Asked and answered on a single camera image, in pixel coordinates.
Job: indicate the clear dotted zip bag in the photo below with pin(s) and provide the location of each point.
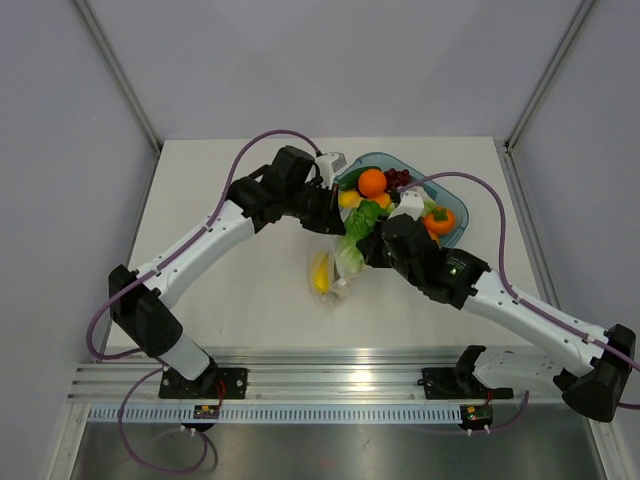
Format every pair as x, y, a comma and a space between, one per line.
333, 264

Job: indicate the left aluminium frame post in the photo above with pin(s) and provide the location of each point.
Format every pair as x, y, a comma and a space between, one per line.
106, 52

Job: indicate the green white lettuce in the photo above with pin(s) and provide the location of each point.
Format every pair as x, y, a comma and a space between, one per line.
358, 224

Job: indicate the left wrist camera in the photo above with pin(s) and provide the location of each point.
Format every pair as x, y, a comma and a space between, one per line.
331, 165

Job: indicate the white slotted cable duct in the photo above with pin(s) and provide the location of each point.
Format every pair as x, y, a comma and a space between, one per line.
277, 414

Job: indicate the yellow bell pepper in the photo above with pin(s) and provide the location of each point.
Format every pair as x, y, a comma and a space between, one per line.
320, 275

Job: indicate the white cauliflower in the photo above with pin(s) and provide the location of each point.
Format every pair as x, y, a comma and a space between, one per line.
428, 207

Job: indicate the orange persimmon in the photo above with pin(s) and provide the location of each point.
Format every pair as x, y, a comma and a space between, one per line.
440, 221

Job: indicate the aluminium mounting rail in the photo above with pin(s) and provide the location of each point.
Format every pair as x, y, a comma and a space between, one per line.
333, 375

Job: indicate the green cucumber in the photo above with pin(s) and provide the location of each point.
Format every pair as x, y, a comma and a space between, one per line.
349, 180

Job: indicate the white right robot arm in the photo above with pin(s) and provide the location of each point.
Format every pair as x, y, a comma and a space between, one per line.
587, 365

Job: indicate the orange fruit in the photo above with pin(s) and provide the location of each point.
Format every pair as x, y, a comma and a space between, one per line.
372, 183

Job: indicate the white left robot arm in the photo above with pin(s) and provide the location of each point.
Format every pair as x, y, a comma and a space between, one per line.
144, 299

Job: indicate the aluminium frame post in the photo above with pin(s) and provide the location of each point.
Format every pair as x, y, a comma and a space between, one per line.
106, 52
557, 59

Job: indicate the right aluminium frame post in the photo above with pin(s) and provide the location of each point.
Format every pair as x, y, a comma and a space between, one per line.
557, 59

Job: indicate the red grapes bunch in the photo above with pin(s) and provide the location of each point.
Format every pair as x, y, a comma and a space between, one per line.
396, 179

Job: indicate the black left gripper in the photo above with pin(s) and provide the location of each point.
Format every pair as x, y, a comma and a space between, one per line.
329, 220

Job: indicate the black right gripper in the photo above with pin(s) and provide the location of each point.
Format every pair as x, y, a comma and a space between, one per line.
371, 248

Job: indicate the yellow lemon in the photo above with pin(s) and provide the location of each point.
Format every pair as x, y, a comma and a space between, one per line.
349, 199

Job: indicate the teal plastic basket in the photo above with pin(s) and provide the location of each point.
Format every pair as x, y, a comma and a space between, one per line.
442, 196

